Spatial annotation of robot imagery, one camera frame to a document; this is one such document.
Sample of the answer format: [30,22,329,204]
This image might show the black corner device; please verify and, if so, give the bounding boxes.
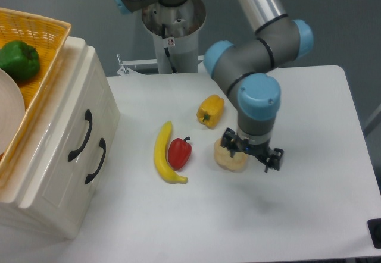
[367,218,381,249]

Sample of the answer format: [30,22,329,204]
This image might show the yellow bell pepper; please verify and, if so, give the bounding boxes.
[196,95,224,129]

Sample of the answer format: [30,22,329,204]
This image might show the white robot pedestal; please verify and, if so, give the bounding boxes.
[142,0,206,74]

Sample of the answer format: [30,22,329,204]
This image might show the white base mounting frame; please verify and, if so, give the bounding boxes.
[115,53,206,77]

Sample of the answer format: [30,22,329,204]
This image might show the white plate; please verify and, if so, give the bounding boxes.
[0,70,25,154]

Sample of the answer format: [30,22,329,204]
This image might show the black top drawer handle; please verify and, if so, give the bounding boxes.
[67,109,93,162]

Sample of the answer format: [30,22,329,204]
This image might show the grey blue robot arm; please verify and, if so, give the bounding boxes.
[115,0,314,170]

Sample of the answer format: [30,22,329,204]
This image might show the green bell pepper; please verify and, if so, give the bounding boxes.
[1,40,40,82]

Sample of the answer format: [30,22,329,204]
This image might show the yellow woven basket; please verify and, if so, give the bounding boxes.
[1,8,71,184]

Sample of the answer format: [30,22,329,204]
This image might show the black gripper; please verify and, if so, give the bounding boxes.
[220,127,284,173]

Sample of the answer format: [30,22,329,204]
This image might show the white drawer cabinet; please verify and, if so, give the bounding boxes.
[1,37,120,239]

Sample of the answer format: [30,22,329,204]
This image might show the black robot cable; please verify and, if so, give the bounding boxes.
[161,23,179,74]

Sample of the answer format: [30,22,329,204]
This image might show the black drawer handle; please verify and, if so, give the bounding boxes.
[67,109,93,162]
[85,137,107,184]

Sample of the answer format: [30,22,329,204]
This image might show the black bottom drawer handle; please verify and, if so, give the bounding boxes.
[85,137,107,184]

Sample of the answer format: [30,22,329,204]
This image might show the red bell pepper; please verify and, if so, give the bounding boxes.
[167,136,192,171]

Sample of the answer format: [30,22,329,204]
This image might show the white drawer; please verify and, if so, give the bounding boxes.
[20,46,120,214]

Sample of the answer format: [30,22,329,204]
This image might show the yellow banana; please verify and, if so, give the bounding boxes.
[154,121,188,184]

